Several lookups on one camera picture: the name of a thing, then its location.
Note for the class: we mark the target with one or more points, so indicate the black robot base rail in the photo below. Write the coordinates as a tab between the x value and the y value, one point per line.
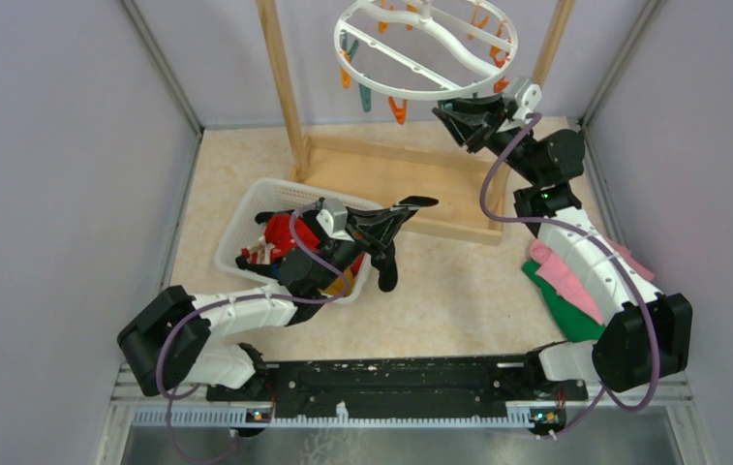
451	387

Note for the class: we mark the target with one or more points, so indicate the red sock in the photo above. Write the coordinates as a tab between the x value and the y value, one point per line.
277	239

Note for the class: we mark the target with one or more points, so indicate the white plastic laundry basket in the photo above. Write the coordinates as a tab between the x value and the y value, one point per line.
269	194

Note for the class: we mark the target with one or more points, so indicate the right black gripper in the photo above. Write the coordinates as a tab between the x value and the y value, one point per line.
464	127

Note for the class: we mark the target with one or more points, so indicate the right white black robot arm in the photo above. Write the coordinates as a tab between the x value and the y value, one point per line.
646	333

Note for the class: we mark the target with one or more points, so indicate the yellow sock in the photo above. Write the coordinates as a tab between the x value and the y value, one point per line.
342	286

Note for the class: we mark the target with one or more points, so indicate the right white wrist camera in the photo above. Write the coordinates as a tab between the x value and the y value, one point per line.
526	95

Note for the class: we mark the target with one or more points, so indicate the pink cloth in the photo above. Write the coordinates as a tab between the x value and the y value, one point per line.
567	284

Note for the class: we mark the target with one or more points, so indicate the black sock white stripes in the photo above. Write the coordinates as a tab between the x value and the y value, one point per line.
383	250

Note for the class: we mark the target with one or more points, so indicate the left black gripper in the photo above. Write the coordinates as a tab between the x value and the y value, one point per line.
373	229

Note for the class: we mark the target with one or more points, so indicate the green cloth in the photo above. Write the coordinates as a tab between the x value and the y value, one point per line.
573	323

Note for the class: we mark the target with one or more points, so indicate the wooden hanger stand frame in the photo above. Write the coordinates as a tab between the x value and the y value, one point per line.
380	171

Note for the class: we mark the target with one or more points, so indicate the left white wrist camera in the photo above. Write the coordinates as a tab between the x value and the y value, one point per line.
332	218

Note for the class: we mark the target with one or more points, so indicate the round white clip hanger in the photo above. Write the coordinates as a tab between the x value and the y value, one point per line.
393	54

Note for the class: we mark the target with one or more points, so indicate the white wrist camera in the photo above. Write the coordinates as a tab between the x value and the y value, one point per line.
526	95
332	218

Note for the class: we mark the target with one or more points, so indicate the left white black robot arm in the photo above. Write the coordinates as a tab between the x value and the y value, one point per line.
168	342

